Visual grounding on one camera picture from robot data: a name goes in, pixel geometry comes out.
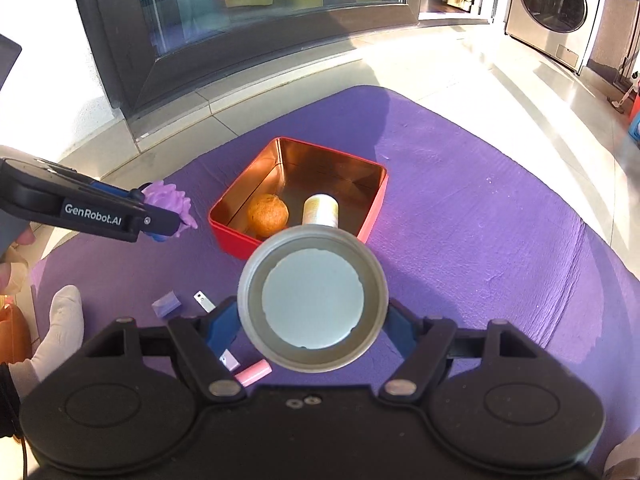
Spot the small cream plastic bottle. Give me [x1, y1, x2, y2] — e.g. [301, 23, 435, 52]
[301, 194, 339, 228]

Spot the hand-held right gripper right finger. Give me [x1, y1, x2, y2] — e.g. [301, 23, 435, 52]
[380, 297, 511, 396]

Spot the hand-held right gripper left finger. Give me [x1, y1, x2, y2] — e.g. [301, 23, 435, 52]
[102, 296, 248, 401]

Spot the purple foam mat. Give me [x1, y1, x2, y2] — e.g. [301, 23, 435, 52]
[30, 86, 640, 397]

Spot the purple plush toy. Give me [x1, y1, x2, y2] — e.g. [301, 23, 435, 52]
[141, 180, 199, 235]

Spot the orange fruit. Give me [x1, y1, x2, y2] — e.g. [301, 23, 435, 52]
[247, 193, 290, 239]

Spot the round metal tin lid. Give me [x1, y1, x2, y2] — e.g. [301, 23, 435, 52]
[237, 225, 389, 373]

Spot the orange-brown object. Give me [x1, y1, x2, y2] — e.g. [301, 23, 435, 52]
[0, 299, 42, 367]

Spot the person's left hand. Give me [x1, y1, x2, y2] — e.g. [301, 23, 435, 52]
[0, 227, 37, 295]

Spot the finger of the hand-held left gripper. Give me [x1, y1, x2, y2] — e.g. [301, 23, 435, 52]
[126, 199, 182, 242]
[91, 181, 149, 203]

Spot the small purple block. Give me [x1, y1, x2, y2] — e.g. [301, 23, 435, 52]
[152, 290, 182, 320]

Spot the person's white sock foot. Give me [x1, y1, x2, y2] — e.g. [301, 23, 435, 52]
[30, 285, 85, 382]

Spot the dark framed glass door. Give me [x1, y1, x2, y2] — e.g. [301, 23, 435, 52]
[67, 0, 426, 121]

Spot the dark grey panel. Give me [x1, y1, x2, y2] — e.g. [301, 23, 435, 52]
[0, 35, 23, 92]

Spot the red tin box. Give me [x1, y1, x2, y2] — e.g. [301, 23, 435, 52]
[208, 136, 390, 261]

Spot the white mop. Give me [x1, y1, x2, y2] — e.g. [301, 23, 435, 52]
[607, 77, 640, 112]

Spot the silver washing machine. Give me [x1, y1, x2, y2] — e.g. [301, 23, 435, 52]
[505, 0, 608, 73]

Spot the small pink cylinder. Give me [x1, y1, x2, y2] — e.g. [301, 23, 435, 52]
[235, 360, 273, 387]

